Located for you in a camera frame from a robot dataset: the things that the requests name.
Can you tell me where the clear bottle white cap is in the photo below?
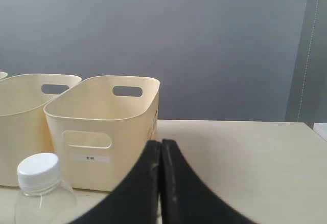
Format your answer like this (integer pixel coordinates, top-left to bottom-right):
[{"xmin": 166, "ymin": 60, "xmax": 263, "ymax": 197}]
[{"xmin": 14, "ymin": 152, "xmax": 77, "ymax": 223}]

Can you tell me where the cream bin right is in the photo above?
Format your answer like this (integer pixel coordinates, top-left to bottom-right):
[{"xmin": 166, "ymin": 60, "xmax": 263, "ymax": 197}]
[{"xmin": 44, "ymin": 75, "xmax": 160, "ymax": 191}]

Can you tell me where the cream bin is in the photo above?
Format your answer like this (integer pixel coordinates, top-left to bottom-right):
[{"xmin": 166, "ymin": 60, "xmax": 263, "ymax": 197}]
[
  {"xmin": 1, "ymin": 74, "xmax": 82, "ymax": 187},
  {"xmin": 0, "ymin": 71, "xmax": 8, "ymax": 80},
  {"xmin": 44, "ymin": 75, "xmax": 160, "ymax": 191}
]

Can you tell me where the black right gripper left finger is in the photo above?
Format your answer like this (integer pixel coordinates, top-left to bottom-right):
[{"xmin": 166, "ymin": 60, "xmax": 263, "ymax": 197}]
[{"xmin": 71, "ymin": 141, "xmax": 161, "ymax": 224}]

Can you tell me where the cream bin middle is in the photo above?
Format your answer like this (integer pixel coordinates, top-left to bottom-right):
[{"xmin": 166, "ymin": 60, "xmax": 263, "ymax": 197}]
[{"xmin": 1, "ymin": 74, "xmax": 82, "ymax": 187}]

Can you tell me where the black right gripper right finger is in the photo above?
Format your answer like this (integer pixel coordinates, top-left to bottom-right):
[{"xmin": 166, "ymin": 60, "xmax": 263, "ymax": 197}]
[{"xmin": 159, "ymin": 139, "xmax": 252, "ymax": 223}]

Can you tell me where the cream bin left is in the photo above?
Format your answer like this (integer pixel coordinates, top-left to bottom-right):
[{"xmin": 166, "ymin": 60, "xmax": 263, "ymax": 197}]
[{"xmin": 0, "ymin": 71, "xmax": 8, "ymax": 80}]

